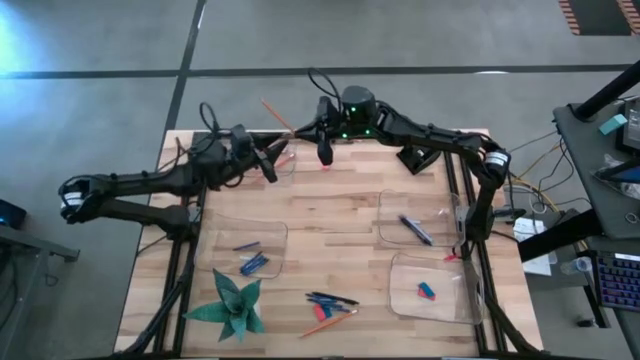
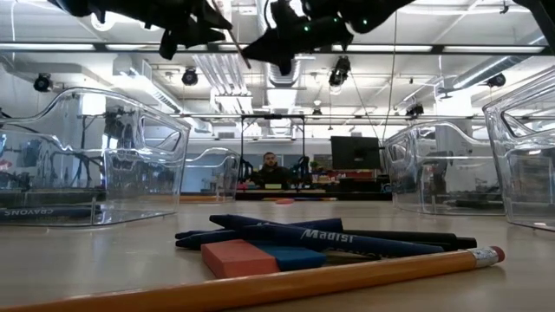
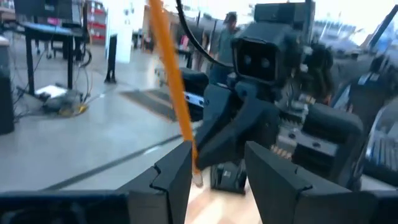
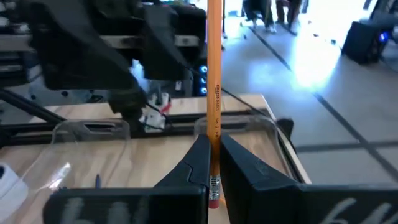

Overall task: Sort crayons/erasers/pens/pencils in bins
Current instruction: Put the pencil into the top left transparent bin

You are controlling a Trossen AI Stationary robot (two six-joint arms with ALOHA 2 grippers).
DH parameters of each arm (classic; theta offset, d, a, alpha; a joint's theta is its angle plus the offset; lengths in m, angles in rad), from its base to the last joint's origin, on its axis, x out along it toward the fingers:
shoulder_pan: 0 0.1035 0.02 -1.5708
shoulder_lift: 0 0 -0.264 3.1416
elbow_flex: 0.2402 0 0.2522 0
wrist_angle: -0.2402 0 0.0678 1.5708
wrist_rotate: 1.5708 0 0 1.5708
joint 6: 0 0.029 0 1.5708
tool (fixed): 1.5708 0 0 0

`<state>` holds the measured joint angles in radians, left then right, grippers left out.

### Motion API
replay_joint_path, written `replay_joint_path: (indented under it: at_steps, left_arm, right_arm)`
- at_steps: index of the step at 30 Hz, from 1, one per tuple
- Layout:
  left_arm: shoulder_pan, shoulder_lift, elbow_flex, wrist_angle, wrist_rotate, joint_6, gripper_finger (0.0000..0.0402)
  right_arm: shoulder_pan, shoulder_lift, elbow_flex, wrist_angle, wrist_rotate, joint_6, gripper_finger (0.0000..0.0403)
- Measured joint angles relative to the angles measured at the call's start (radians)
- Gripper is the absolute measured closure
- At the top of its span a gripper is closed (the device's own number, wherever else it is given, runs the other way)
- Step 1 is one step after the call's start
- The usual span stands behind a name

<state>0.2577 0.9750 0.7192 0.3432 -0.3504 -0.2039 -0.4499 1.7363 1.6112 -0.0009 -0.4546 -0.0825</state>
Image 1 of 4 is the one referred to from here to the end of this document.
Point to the white paper sheet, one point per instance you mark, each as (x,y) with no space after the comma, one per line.
(525,232)

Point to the green artificial succulent plant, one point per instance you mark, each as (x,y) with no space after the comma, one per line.
(232,305)

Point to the blue pen white print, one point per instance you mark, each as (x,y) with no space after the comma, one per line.
(335,306)

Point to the black pole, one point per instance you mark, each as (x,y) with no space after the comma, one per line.
(610,90)

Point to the black metal table frame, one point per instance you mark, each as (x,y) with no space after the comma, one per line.
(202,136)

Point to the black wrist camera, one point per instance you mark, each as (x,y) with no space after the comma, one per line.
(241,136)
(324,107)

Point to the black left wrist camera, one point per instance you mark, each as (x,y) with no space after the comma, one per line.
(241,136)

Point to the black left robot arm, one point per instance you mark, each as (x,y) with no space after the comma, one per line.
(150,177)

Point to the black box blue light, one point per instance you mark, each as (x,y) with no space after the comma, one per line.
(10,215)

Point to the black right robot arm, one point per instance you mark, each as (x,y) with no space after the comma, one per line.
(435,137)

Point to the clear plastic bottle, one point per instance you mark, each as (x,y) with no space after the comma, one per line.
(575,265)

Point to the black desktop device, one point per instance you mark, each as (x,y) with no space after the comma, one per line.
(417,161)

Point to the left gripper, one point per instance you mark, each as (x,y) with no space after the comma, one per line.
(250,157)

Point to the backlit keyboard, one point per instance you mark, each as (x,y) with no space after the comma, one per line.
(620,282)

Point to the dark mat orange stripes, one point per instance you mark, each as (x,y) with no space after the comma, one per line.
(600,17)

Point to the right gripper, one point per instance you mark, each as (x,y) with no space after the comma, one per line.
(330,132)

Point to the lilac grey pen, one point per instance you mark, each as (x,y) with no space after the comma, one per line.
(424,235)

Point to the black metal cart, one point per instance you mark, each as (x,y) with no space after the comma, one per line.
(40,245)

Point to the grey side desk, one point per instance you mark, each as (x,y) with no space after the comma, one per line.
(590,150)

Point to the black desk beam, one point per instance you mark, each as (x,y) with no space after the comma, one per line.
(560,235)

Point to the black tablet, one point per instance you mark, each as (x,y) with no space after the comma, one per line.
(632,125)

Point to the teal box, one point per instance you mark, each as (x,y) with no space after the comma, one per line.
(613,124)

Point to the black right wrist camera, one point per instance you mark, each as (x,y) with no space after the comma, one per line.
(324,107)

